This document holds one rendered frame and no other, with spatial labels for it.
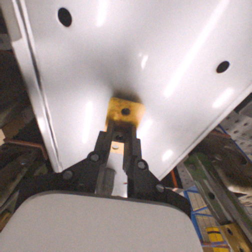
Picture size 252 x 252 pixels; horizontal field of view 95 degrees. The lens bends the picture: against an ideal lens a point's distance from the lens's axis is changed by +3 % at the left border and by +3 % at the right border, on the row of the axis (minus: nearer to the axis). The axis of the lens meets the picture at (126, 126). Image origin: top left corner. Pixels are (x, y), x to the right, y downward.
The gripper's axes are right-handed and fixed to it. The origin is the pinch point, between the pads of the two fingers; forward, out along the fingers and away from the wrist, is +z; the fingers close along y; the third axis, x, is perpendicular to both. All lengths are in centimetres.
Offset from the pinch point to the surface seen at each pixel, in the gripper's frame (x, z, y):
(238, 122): -11, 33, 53
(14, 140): -14.8, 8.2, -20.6
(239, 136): -17, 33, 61
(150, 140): -1.7, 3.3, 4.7
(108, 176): -11.2, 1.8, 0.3
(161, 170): -8.9, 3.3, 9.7
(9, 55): 2.7, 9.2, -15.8
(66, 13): 8.3, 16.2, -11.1
